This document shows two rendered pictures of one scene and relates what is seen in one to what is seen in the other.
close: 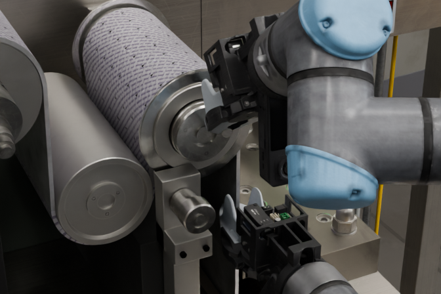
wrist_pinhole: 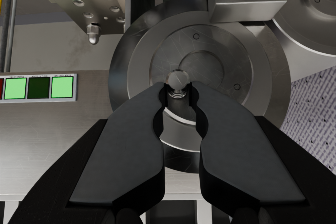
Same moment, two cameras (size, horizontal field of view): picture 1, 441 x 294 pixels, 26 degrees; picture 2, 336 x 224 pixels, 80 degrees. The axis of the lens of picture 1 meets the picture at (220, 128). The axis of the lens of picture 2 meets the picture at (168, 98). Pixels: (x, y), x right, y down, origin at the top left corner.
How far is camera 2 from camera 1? 101 cm
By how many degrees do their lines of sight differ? 30
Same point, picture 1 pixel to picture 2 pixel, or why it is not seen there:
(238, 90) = not seen: outside the picture
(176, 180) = (262, 0)
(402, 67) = (19, 28)
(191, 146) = (223, 54)
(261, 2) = (78, 112)
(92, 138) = (301, 73)
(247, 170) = not seen: outside the picture
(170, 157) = (243, 39)
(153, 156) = (268, 45)
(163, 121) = (259, 102)
